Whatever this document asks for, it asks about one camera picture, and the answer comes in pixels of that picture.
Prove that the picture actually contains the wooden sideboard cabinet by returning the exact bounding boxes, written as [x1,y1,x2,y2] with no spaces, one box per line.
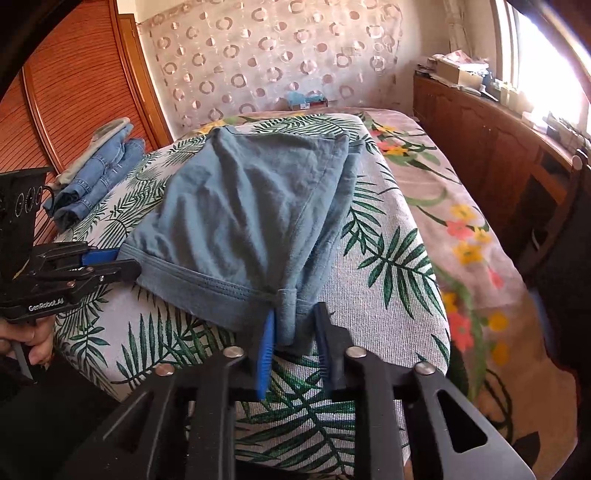
[412,74,591,278]

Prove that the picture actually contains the patterned window drape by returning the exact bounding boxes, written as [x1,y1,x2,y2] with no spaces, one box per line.
[443,0,468,51]

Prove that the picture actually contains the wooden louvered wardrobe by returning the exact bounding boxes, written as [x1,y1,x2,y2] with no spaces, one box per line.
[0,0,175,250]

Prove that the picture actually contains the circle pattern sheer curtain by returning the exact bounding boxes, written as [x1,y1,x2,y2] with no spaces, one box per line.
[136,0,402,134]

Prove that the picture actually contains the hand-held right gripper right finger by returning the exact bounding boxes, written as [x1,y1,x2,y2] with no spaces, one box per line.
[314,302,536,480]

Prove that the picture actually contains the person's dark clothing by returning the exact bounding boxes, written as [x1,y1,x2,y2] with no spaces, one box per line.
[0,360,121,480]

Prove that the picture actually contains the floral blanket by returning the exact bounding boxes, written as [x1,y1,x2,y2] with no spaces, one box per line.
[185,106,583,480]

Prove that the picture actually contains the crumpled papers and bags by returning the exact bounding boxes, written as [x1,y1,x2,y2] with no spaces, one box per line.
[436,48,490,66]

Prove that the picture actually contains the blue-grey short pants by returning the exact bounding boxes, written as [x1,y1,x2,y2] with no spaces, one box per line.
[119,126,365,356]

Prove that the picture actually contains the person's left hand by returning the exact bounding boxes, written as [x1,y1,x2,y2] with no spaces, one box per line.
[0,318,55,366]

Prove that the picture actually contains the folded blue denim jeans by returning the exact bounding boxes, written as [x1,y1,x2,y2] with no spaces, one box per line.
[44,124,146,229]

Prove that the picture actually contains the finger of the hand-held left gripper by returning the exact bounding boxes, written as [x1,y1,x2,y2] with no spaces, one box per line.
[34,241,122,268]
[32,259,141,291]

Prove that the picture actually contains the wooden chair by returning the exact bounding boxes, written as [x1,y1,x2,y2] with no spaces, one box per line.
[517,150,591,278]

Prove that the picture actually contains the leaf print bedspread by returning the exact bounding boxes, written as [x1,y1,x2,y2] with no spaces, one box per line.
[53,113,451,472]

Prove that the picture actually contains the box with blue bag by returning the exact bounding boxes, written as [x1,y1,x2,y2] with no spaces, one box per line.
[284,90,328,110]

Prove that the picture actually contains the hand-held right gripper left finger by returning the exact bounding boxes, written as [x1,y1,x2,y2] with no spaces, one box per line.
[88,308,278,480]

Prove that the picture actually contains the cardboard box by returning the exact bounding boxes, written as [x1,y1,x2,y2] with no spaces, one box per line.
[434,58,485,86]

